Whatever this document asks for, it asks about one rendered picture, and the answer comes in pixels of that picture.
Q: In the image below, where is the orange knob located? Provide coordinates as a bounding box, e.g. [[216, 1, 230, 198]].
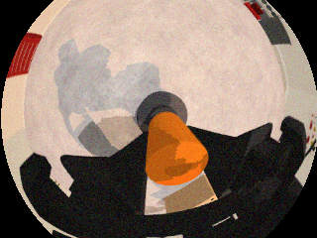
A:
[[146, 112, 209, 185]]

